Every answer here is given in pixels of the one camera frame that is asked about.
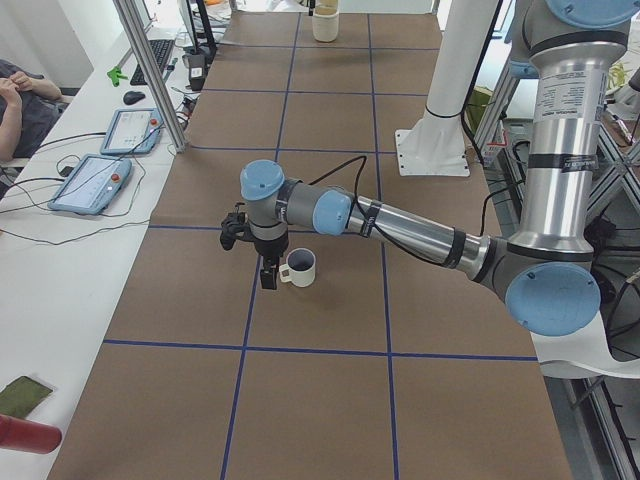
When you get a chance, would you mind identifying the black keyboard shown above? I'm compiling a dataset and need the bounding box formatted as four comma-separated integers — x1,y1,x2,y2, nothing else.
129,38,177,86

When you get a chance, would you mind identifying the seated person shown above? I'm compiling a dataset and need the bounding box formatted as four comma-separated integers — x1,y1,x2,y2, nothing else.
1,59,63,164

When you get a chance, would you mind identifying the aluminium frame post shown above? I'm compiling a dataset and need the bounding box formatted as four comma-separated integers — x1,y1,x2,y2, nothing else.
113,0,187,153

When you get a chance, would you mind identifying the black computer mouse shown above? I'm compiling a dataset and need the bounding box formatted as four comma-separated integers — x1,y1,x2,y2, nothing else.
122,91,146,106

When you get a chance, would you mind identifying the cream ceramic canister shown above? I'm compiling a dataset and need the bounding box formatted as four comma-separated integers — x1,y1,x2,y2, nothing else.
312,3,339,43

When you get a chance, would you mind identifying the far blue teach pendant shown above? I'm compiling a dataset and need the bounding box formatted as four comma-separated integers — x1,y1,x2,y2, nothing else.
100,108,164,156

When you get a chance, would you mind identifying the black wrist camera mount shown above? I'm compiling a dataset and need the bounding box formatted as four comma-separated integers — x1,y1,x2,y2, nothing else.
219,202,254,251

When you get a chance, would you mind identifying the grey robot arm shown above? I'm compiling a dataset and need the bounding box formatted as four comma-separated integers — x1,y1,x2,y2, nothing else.
240,1,639,336

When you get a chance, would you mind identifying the white chair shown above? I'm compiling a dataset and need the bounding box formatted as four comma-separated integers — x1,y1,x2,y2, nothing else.
531,313,639,379

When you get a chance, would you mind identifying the near blue teach pendant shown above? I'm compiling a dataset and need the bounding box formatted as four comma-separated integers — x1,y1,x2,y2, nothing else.
47,155,132,215

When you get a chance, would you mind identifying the green cloth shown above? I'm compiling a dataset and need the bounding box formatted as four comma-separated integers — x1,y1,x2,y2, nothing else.
0,376,53,419

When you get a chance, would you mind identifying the red cylinder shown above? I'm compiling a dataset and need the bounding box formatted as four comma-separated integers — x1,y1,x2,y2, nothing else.
1,414,62,454

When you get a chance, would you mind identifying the aluminium frame rail structure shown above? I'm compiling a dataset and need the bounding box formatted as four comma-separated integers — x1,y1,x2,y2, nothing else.
475,56,639,479

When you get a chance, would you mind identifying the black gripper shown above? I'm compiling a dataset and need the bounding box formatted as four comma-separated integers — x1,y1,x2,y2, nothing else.
253,234,289,290

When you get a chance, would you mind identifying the white HOME mug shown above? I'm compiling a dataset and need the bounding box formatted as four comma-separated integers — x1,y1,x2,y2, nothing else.
279,248,316,288

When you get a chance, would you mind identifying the blue teach pendant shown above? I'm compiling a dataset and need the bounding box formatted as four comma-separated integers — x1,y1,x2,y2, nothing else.
100,108,164,156
47,155,132,215

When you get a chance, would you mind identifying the black braided right cable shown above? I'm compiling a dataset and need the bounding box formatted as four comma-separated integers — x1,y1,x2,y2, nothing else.
304,155,521,264

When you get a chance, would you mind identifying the green plastic toy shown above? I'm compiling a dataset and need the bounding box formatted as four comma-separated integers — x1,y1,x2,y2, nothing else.
107,66,128,87

